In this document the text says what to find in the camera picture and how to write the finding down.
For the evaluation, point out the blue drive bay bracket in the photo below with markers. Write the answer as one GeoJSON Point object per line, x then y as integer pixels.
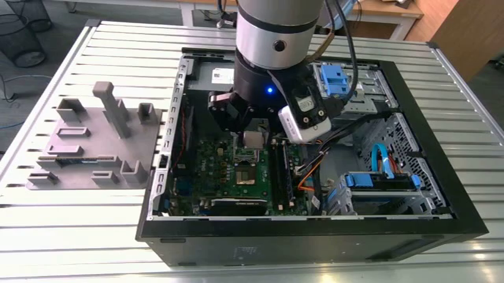
{"type": "Point", "coordinates": [334, 79]}

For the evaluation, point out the silver CPU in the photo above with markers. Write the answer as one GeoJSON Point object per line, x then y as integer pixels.
{"type": "Point", "coordinates": [252, 140]}

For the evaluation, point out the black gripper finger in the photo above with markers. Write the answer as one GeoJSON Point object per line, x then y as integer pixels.
{"type": "Point", "coordinates": [225, 112]}
{"type": "Point", "coordinates": [268, 113]}

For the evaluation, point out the green motherboard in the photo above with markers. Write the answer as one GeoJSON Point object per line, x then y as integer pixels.
{"type": "Point", "coordinates": [209, 177]}

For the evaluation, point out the black graphics card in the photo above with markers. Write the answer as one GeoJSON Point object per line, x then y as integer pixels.
{"type": "Point", "coordinates": [235, 206]}

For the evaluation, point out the white power connector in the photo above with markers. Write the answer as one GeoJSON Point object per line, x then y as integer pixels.
{"type": "Point", "coordinates": [300, 170]}

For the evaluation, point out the black PC case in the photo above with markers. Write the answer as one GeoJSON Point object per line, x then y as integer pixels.
{"type": "Point", "coordinates": [276, 238]}

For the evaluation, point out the hard disk in blue carrier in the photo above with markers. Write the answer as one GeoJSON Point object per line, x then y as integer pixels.
{"type": "Point", "coordinates": [358, 180]}

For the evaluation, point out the grey parts rack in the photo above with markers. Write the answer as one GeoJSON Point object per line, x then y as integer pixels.
{"type": "Point", "coordinates": [102, 141]}

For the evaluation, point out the black RAM slot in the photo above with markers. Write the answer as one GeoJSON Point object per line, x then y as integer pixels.
{"type": "Point", "coordinates": [280, 174]}
{"type": "Point", "coordinates": [274, 174]}
{"type": "Point", "coordinates": [284, 174]}

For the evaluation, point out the wooden cabinet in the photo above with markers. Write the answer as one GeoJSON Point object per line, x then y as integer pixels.
{"type": "Point", "coordinates": [468, 38]}

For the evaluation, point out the low metal drive cage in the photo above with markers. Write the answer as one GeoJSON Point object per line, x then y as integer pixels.
{"type": "Point", "coordinates": [429, 203]}

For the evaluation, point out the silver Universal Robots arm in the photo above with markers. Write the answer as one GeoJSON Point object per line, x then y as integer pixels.
{"type": "Point", "coordinates": [276, 29]}

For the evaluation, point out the wooden desk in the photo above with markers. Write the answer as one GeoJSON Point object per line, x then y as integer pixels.
{"type": "Point", "coordinates": [389, 13]}

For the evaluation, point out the white metal desk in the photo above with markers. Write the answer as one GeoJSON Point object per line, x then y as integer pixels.
{"type": "Point", "coordinates": [186, 16]}

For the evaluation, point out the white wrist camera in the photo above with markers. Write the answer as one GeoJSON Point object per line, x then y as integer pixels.
{"type": "Point", "coordinates": [289, 123]}

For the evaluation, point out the CPU socket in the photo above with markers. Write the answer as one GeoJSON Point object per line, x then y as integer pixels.
{"type": "Point", "coordinates": [246, 177]}

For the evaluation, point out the blue plastic tab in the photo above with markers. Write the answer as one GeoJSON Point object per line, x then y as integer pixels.
{"type": "Point", "coordinates": [332, 202]}

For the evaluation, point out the black case fan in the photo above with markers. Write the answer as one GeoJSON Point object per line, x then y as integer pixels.
{"type": "Point", "coordinates": [187, 129]}

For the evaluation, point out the grey power supply unit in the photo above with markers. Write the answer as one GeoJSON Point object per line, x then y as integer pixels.
{"type": "Point", "coordinates": [209, 73]}

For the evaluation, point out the tall metal drive cage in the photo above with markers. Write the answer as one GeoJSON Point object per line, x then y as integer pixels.
{"type": "Point", "coordinates": [366, 106]}

